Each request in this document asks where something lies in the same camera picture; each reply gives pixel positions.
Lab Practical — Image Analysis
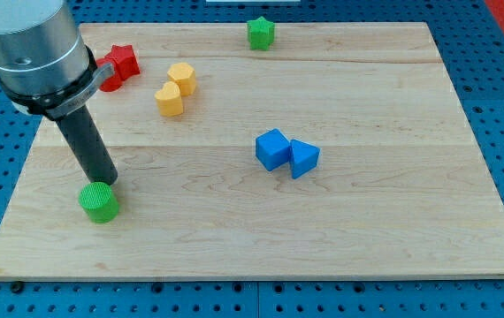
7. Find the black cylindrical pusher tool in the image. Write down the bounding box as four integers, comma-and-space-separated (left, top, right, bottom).
57, 106, 118, 186

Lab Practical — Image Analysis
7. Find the green cylinder block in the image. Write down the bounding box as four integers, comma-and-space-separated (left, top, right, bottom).
78, 182, 119, 223

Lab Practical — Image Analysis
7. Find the wooden board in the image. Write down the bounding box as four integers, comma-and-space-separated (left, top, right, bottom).
0, 22, 504, 282

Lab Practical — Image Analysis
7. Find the red star block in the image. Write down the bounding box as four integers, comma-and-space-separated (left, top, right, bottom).
105, 45, 141, 81

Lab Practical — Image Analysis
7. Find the yellow heart block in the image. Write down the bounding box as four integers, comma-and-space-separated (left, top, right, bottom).
154, 81, 184, 117

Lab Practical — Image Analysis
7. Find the yellow hexagon block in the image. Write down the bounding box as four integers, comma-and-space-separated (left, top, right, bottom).
167, 62, 197, 96

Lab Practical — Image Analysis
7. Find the blue cube block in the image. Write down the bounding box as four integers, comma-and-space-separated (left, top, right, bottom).
256, 128, 290, 171

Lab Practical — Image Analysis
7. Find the green star block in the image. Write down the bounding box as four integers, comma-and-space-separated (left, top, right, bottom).
247, 16, 275, 50

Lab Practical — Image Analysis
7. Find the blue triangle block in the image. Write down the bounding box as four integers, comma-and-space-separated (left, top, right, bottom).
289, 140, 320, 179

